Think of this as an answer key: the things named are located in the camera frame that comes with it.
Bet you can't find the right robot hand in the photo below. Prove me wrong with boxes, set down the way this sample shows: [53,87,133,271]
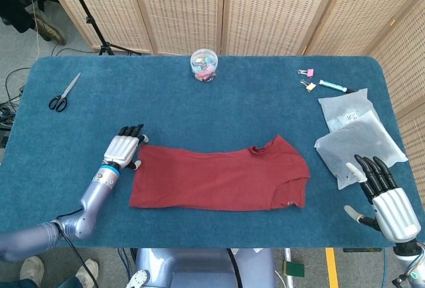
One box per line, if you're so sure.
[344,154,422,243]

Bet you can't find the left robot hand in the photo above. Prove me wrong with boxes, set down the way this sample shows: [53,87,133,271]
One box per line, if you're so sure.
[102,123,149,171]

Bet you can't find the red t-shirt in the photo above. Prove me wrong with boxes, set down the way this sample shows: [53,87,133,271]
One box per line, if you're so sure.
[128,134,311,211]

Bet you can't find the white bag with dark contents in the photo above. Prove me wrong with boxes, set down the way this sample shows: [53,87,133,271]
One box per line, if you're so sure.
[313,109,409,191]

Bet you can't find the blue table mat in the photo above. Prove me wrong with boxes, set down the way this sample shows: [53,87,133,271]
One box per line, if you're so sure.
[0,55,425,249]

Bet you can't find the clear jar of binder clips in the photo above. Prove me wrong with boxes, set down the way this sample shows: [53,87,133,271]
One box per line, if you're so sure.
[189,48,219,83]

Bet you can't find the green box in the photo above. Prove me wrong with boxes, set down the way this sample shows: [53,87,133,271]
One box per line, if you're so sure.
[282,260,305,278]

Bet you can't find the white labelled plastic bag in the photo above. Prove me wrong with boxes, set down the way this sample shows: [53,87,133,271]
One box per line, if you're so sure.
[317,88,379,133]

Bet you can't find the white sneaker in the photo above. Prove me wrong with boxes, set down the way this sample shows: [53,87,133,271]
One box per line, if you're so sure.
[19,256,44,282]
[75,258,100,287]

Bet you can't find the black tripod stand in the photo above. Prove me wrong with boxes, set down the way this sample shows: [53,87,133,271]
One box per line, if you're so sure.
[61,0,142,56]

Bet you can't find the camouflage shoe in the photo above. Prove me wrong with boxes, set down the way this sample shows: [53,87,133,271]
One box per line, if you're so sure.
[33,14,66,45]

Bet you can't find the white green marker pen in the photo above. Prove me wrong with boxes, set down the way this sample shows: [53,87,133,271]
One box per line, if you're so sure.
[318,79,356,95]

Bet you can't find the silver robot torso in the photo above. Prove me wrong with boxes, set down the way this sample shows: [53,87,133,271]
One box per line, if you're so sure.
[126,248,276,288]

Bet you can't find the wicker folding screen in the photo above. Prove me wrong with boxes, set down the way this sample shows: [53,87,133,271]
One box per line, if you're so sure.
[38,0,425,288]

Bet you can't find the black-handled scissors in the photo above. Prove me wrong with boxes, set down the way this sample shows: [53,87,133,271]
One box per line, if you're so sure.
[48,72,82,113]

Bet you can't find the blue cable bundle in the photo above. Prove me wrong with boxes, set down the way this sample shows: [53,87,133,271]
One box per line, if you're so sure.
[118,248,137,284]

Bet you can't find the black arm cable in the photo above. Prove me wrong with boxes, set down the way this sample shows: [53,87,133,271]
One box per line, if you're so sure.
[54,213,100,288]

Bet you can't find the black floor cables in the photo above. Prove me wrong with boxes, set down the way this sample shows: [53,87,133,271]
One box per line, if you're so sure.
[0,67,33,129]

